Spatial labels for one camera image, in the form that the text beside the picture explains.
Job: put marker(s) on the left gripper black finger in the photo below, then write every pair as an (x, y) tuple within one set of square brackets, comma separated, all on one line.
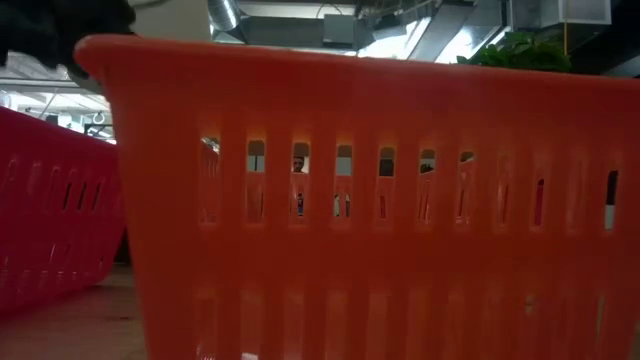
[(55, 30)]

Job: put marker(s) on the orange plastic slotted basket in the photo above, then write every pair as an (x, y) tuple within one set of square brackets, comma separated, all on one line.
[(350, 260)]

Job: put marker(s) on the red plastic slotted basket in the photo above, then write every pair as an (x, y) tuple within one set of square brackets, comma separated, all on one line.
[(45, 210)]

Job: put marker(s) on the person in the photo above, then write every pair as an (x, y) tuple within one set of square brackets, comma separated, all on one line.
[(299, 164)]

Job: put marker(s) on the green leafy plant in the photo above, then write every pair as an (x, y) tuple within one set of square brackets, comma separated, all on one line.
[(525, 52)]

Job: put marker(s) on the silver round air duct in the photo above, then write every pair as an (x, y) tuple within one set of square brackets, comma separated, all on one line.
[(224, 14)]

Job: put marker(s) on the grey rectangular ceiling duct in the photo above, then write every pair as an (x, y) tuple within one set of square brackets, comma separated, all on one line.
[(300, 31)]

